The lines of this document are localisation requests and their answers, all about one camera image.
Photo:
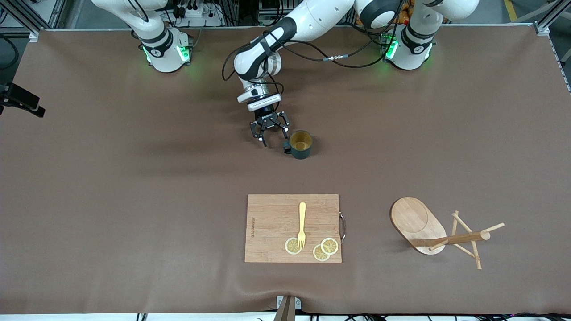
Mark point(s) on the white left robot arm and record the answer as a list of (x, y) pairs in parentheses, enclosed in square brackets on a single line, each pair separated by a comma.
[(321, 18)]

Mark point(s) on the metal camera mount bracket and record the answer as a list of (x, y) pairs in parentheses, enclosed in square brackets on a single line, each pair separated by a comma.
[(287, 310)]

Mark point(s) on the wooden mug rack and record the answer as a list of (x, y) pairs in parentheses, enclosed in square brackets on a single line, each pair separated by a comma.
[(415, 218)]

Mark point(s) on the dark green mug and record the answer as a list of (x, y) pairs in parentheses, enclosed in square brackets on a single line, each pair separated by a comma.
[(301, 154)]

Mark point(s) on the yellow plastic fork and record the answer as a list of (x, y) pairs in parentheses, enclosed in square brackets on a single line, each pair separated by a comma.
[(302, 214)]

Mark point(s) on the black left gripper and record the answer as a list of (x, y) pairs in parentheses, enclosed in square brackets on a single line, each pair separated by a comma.
[(267, 118)]

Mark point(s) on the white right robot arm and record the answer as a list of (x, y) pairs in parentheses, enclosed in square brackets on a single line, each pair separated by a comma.
[(165, 58)]

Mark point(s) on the lemon slice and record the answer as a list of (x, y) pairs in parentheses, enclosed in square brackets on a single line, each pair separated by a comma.
[(330, 246), (319, 255), (291, 246)]

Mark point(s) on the brown table cover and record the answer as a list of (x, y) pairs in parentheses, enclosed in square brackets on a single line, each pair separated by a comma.
[(134, 178)]

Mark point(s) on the aluminium frame profile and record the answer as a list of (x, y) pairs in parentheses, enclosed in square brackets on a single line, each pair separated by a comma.
[(542, 27), (55, 13)]

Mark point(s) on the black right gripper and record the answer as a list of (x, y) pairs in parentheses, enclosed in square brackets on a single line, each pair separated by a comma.
[(23, 97)]

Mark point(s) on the bag of orange snacks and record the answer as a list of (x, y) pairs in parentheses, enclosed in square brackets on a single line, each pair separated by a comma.
[(405, 15)]

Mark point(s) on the white power strip with plugs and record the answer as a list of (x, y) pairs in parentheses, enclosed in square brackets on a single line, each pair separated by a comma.
[(196, 13)]

